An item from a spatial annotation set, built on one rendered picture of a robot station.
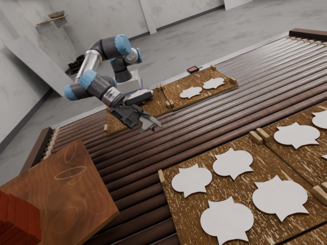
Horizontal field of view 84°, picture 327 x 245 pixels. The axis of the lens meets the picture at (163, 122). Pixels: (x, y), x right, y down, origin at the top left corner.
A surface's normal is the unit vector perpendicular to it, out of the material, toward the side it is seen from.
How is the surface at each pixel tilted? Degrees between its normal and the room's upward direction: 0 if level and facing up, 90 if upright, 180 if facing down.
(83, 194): 0
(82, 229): 0
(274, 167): 0
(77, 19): 90
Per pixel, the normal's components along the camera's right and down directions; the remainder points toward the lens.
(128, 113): 0.23, -0.15
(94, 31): 0.14, 0.57
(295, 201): -0.29, -0.77
